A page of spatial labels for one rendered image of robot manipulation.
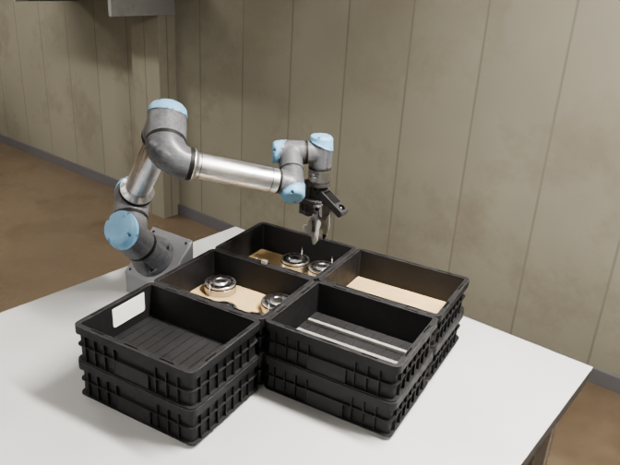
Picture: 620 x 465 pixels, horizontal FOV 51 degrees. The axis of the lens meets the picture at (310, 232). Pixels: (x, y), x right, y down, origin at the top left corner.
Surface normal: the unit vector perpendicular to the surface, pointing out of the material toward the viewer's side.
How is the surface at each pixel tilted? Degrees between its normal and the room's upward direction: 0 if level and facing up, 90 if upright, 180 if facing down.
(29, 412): 0
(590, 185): 90
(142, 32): 90
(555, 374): 0
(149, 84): 90
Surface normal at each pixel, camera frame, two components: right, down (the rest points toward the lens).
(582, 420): 0.05, -0.92
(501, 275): -0.63, 0.27
